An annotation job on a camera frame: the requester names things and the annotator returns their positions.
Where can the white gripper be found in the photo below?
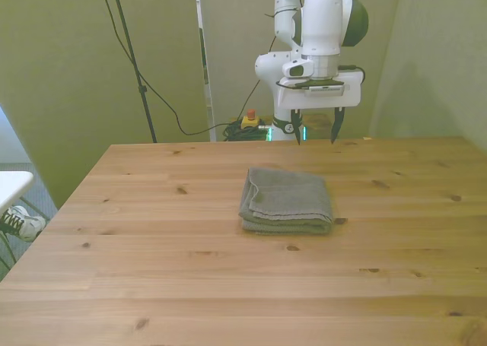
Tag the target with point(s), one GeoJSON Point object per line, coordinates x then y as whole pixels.
{"type": "Point", "coordinates": [352, 91]}

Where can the grey towel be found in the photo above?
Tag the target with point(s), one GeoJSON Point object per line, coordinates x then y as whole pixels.
{"type": "Point", "coordinates": [289, 201]}

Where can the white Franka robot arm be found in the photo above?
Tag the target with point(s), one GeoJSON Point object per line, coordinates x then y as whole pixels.
{"type": "Point", "coordinates": [321, 23]}

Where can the yellow emergency stop button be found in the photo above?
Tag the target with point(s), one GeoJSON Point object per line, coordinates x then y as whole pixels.
{"type": "Point", "coordinates": [250, 121]}

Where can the white partition edge strip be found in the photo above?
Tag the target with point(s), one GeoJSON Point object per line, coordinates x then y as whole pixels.
{"type": "Point", "coordinates": [205, 76]}

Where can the black tripod stand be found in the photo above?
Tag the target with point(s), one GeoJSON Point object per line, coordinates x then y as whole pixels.
{"type": "Point", "coordinates": [131, 57]}

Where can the white sneaker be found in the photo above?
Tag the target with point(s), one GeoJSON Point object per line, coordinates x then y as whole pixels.
{"type": "Point", "coordinates": [26, 222]}

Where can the white side table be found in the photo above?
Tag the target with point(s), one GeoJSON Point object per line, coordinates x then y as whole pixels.
{"type": "Point", "coordinates": [11, 188]}

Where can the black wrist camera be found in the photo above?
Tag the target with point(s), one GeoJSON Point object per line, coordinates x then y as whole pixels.
{"type": "Point", "coordinates": [327, 89]}

